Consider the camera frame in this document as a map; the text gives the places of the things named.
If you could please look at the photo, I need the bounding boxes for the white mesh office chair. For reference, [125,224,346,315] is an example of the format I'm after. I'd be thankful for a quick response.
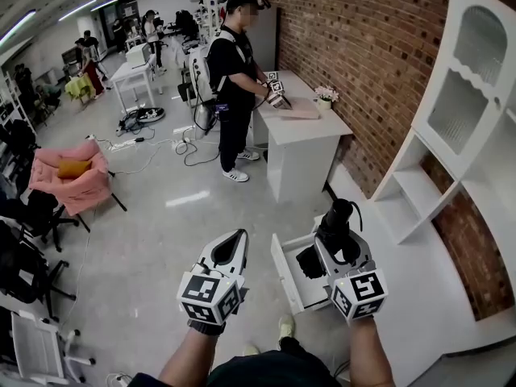
[10,310,98,385]

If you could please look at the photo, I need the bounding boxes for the person's left forearm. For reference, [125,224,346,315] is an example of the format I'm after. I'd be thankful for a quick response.
[158,328,221,387]

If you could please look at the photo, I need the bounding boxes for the dark knit glove cuff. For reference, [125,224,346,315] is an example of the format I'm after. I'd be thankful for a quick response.
[187,318,226,337]

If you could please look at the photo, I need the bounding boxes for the pink armchair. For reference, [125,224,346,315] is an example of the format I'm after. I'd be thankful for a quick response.
[27,139,114,217]

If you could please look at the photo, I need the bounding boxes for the white box appliance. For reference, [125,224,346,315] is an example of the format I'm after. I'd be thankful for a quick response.
[125,42,151,70]

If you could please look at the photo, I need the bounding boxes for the white hutch shelf unit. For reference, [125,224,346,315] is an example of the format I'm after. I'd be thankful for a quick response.
[370,0,516,330]

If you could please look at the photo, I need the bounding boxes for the person's right shoe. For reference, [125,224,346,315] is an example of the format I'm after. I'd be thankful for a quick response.
[277,314,296,340]

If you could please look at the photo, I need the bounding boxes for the ceiling light strip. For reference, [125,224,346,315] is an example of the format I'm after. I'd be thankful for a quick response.
[59,0,98,22]
[0,9,37,44]

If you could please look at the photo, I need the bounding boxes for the black umbrella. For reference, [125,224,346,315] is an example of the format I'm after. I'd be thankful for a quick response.
[296,198,364,281]

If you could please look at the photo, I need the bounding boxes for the orange cushion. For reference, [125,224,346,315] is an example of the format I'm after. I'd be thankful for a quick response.
[57,159,92,179]

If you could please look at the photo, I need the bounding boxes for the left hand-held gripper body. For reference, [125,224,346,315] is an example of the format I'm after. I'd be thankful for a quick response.
[175,262,248,327]

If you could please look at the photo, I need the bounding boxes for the grey metal cabinet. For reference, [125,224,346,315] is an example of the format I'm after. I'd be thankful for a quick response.
[248,6,282,74]

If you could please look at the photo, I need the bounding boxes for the person's right forearm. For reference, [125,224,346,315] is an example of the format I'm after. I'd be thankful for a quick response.
[347,316,396,387]

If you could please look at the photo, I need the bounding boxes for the yellow-green tablecloth table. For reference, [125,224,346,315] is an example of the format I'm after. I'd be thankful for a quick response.
[64,73,96,102]

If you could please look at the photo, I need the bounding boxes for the white drawer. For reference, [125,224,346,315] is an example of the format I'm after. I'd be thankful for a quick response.
[270,231,343,316]

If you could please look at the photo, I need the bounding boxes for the black office chair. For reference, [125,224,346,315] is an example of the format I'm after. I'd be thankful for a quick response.
[7,189,92,253]
[0,219,77,322]

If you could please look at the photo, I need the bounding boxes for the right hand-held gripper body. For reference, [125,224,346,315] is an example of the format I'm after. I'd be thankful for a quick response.
[323,259,389,323]

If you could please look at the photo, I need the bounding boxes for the white background table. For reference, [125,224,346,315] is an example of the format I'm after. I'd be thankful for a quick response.
[109,54,158,114]

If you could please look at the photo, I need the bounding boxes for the person's dark clothing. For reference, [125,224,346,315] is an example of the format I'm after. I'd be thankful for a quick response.
[128,336,347,387]

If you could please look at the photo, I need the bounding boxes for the black round floor device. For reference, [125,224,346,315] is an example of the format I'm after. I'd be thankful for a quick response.
[116,106,167,136]

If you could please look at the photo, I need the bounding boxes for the flat pink box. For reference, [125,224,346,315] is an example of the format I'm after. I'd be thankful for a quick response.
[277,97,322,121]

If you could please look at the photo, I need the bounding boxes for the pink flowers in white pot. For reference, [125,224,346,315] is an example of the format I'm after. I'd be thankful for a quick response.
[314,85,339,112]

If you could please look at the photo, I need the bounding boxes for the black floor cable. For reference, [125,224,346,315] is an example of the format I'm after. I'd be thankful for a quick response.
[183,139,221,167]

